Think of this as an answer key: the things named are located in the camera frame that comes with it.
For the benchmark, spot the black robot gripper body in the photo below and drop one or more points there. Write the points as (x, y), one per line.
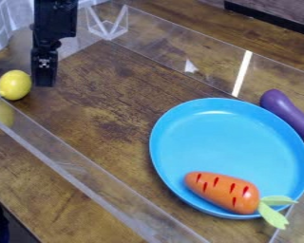
(54, 22)

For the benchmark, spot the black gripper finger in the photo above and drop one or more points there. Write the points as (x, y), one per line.
(43, 66)

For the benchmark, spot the yellow toy lemon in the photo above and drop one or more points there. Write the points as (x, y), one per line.
(14, 85)

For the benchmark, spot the blue plastic tray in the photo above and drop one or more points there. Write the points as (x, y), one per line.
(230, 138)

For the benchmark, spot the white patterned curtain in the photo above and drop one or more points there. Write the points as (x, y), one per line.
(17, 15)

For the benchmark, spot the purple toy eggplant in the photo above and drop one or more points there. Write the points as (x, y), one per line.
(276, 102)

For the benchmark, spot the dark wooden furniture piece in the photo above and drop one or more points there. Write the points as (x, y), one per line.
(283, 13)

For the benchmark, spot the orange toy carrot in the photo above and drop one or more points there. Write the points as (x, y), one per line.
(237, 196)

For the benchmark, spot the clear acrylic left wall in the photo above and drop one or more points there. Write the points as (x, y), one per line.
(14, 56)

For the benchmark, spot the clear acrylic wall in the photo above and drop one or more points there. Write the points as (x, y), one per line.
(234, 70)
(150, 222)
(14, 56)

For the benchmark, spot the clear acrylic back wall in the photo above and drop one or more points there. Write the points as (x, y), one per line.
(234, 70)

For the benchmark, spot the clear acrylic front wall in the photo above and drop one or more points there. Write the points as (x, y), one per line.
(150, 222)

